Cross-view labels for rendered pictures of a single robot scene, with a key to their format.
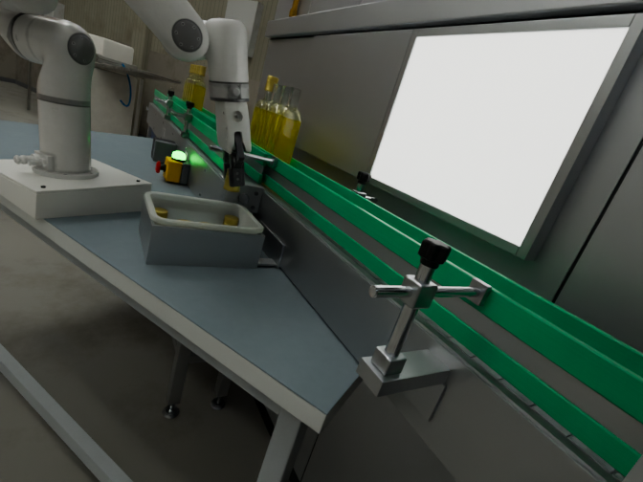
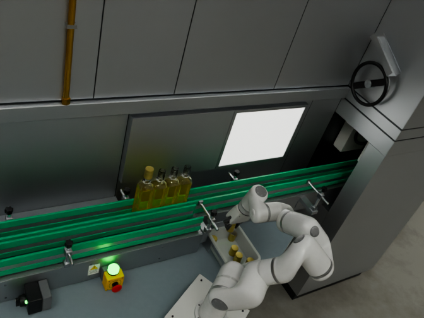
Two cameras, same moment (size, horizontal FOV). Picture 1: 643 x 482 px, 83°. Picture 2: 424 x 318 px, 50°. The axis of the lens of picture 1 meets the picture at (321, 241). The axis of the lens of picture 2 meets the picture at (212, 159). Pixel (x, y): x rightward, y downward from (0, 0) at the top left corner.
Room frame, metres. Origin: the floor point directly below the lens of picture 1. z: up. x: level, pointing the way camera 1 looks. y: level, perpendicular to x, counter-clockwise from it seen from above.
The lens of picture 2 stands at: (1.06, 1.64, 2.30)
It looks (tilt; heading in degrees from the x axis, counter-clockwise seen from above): 37 degrees down; 265
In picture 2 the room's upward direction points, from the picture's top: 18 degrees clockwise
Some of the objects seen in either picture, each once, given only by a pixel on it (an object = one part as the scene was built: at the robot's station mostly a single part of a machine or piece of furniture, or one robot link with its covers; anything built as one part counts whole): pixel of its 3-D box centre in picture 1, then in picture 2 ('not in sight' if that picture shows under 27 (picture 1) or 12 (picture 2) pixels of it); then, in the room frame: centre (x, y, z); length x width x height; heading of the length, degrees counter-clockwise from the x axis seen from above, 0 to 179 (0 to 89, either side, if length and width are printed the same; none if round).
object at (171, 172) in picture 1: (175, 170); (111, 277); (1.19, 0.54, 0.79); 0.07 x 0.07 x 0.07; 35
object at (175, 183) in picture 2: (274, 142); (168, 195); (1.07, 0.22, 0.99); 0.06 x 0.06 x 0.21; 36
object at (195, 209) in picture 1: (201, 229); (231, 250); (0.73, 0.26, 0.80); 0.22 x 0.17 x 0.09; 125
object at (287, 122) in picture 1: (281, 146); (180, 193); (1.02, 0.18, 0.99); 0.06 x 0.06 x 0.21; 34
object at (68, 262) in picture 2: (180, 119); (69, 259); (1.34, 0.62, 0.94); 0.07 x 0.04 x 0.13; 125
